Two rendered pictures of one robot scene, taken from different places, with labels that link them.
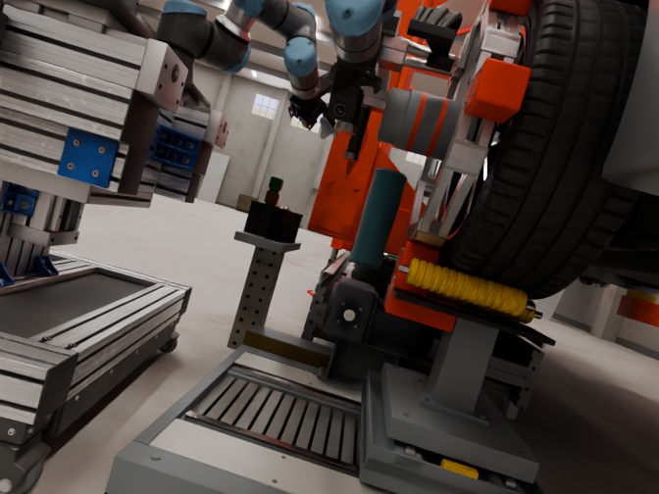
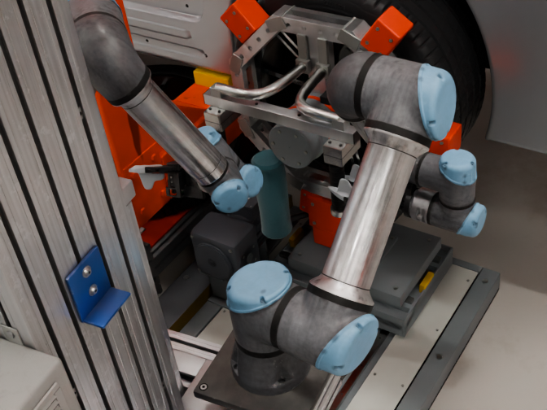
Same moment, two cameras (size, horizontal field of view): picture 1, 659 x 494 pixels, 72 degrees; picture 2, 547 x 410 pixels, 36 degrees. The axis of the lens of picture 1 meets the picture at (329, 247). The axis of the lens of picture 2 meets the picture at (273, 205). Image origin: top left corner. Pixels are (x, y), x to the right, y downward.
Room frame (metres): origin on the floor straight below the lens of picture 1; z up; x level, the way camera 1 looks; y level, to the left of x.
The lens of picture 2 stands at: (0.22, 1.39, 2.05)
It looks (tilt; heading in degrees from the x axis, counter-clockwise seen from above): 39 degrees down; 304
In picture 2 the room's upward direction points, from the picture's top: 8 degrees counter-clockwise
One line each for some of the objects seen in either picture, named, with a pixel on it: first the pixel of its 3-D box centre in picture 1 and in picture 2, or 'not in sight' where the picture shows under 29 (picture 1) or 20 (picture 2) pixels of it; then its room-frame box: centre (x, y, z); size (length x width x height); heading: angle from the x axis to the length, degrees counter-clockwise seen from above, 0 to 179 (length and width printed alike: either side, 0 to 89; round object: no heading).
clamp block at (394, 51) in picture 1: (383, 51); (342, 146); (0.94, 0.01, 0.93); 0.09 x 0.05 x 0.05; 86
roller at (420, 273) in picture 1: (465, 286); not in sight; (0.97, -0.30, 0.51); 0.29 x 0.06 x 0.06; 86
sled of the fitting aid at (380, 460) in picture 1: (434, 435); (359, 266); (1.11, -0.38, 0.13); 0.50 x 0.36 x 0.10; 176
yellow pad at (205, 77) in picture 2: not in sight; (224, 71); (1.61, -0.50, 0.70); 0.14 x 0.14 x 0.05; 86
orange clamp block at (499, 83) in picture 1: (494, 91); (438, 139); (0.78, -0.19, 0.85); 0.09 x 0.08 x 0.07; 176
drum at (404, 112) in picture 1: (426, 124); (310, 125); (1.10, -0.14, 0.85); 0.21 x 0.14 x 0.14; 86
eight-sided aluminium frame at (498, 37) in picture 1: (454, 133); (325, 111); (1.10, -0.21, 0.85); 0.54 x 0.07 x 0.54; 176
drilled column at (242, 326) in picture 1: (257, 296); not in sight; (1.76, 0.22, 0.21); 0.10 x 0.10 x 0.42; 86
